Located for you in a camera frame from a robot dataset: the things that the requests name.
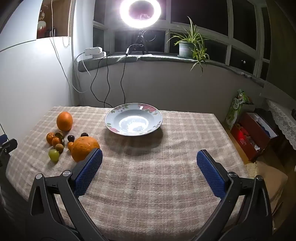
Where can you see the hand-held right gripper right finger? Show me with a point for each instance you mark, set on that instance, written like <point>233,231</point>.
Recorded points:
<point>211,172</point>

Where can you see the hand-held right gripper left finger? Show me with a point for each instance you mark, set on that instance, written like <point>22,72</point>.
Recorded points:
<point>90,171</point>

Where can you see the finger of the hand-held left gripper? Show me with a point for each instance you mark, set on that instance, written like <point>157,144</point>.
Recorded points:
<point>10,145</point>
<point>3,139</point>

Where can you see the bumpy large orange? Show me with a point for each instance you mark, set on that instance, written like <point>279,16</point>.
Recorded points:
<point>84,148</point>

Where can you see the small orange kumquat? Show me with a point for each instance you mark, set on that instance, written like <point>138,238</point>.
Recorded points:
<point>70,145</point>

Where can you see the brown longan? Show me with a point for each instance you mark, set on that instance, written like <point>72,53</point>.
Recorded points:
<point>59,148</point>

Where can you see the leafless small mandarin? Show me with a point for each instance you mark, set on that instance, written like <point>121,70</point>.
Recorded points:
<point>49,138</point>

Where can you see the green grape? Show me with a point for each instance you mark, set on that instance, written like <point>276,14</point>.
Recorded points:
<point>53,154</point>

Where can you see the mandarin with green leaf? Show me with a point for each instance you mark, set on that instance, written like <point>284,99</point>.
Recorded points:
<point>56,141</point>

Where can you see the smooth large orange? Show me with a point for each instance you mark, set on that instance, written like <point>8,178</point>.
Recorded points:
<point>64,121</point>

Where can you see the floral white plate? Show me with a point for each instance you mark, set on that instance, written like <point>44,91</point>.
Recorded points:
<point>134,122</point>

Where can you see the red cardboard box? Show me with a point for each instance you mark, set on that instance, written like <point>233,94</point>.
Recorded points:
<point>249,129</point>

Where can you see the checked beige blanket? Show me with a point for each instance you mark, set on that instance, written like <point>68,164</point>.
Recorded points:
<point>150,173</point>

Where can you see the brown cushion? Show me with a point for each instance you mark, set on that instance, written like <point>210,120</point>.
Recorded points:
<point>272,185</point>

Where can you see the green printed bag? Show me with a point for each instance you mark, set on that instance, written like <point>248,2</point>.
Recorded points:
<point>234,109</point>

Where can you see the white lace cloth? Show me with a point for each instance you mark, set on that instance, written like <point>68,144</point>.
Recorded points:
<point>283,118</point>

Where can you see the red and white vase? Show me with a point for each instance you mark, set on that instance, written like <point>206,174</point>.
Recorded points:
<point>41,29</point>

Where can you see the white power strip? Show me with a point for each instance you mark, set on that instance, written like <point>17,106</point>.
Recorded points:
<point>101,54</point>

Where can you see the white adapter box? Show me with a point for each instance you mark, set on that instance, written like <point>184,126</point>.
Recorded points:
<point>92,50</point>

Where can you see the green plant pot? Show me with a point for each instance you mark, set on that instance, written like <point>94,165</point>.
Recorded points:
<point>185,49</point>

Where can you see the spider plant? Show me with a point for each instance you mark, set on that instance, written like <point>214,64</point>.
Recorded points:
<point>193,38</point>

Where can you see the black tripod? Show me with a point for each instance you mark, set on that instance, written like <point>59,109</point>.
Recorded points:
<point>140,39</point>

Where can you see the white window frame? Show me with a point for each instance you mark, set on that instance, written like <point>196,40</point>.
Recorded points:
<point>229,51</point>

